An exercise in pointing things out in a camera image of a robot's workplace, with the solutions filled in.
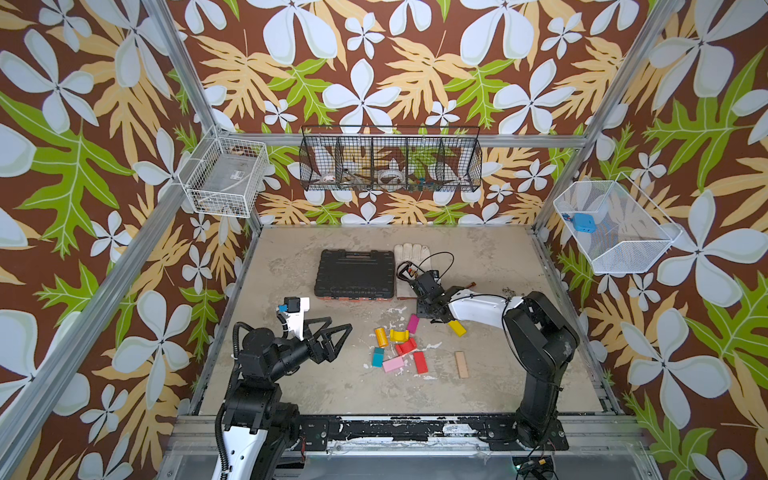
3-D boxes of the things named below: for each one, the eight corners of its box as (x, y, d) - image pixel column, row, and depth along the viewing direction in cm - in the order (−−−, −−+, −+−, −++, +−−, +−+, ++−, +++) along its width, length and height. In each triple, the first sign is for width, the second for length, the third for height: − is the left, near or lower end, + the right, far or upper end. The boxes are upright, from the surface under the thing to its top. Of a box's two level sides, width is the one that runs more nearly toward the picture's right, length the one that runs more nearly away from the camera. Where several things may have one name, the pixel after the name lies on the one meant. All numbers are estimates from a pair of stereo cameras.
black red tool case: (313, 303, 100) (310, 294, 96) (321, 258, 113) (318, 249, 108) (394, 303, 100) (395, 295, 96) (393, 259, 113) (393, 249, 108)
